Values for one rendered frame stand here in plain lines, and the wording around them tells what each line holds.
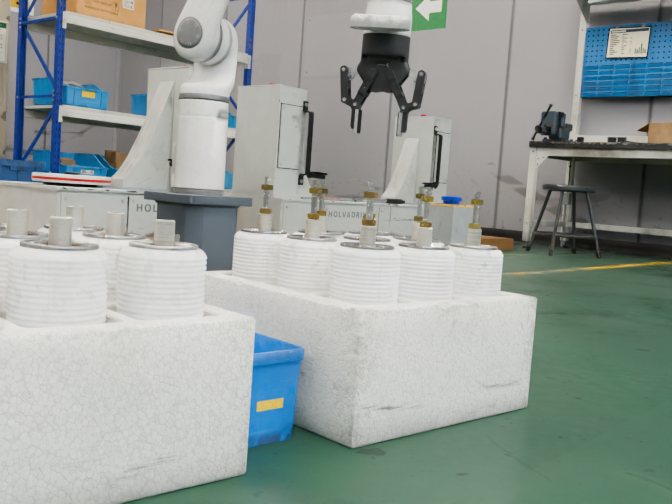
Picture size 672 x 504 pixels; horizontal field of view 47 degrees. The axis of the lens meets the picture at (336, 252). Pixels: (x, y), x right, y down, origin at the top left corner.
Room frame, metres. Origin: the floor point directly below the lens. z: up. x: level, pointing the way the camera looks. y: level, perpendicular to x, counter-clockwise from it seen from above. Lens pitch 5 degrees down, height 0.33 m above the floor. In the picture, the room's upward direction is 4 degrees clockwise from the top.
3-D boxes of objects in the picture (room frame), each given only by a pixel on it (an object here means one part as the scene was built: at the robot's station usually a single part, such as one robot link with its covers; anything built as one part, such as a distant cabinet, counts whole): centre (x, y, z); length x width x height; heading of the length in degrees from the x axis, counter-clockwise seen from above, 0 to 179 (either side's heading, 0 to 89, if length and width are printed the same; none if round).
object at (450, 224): (1.50, -0.21, 0.16); 0.07 x 0.07 x 0.31; 42
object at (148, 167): (3.30, 0.96, 0.45); 0.82 x 0.57 x 0.74; 139
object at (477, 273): (1.24, -0.22, 0.16); 0.10 x 0.10 x 0.18
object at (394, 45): (1.26, -0.06, 0.53); 0.08 x 0.08 x 0.09
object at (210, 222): (1.46, 0.26, 0.15); 0.15 x 0.15 x 0.30; 49
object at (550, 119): (5.49, -1.45, 0.87); 0.41 x 0.17 x 0.25; 139
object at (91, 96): (6.00, 2.09, 0.90); 0.50 x 0.38 x 0.21; 51
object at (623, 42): (5.82, -2.02, 1.54); 0.32 x 0.02 x 0.25; 49
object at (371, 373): (1.24, -0.05, 0.09); 0.39 x 0.39 x 0.18; 42
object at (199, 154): (1.46, 0.26, 0.39); 0.09 x 0.09 x 0.17; 49
